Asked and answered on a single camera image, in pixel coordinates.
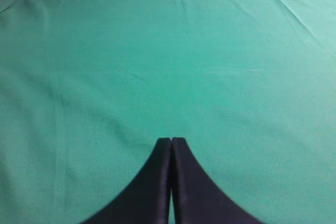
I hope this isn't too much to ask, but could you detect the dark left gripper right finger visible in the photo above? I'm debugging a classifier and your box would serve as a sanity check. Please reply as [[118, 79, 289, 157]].
[[171, 137, 260, 223]]

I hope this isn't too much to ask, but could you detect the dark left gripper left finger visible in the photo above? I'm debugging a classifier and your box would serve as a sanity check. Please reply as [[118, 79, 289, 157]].
[[84, 138, 172, 223]]

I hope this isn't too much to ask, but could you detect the green table cloth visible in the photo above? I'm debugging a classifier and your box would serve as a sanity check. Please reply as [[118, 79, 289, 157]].
[[1, 0, 335, 223]]

